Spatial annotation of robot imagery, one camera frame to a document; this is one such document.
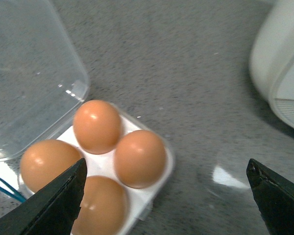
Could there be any brown egg in box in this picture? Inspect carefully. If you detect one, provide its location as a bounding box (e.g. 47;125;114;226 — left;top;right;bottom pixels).
73;100;123;155
114;130;167;188
20;140;83;192

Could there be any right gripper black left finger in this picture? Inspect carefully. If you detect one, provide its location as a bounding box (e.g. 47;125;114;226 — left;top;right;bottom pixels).
0;158;87;235

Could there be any brown egg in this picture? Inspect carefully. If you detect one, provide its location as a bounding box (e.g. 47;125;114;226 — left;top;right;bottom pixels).
72;176;129;235
73;100;123;155
20;140;83;192
114;130;167;188

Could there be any blue yellow cable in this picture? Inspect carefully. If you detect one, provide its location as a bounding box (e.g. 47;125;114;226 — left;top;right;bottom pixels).
0;172;27;204

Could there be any clear plastic egg box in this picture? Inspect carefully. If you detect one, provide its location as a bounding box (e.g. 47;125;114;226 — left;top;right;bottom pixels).
0;0;175;235

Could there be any white Joyoung blender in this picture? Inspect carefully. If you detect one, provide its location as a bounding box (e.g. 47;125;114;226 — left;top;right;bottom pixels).
249;0;294;128

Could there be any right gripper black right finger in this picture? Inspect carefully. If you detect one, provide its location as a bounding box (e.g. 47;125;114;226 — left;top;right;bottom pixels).
246;159;294;235

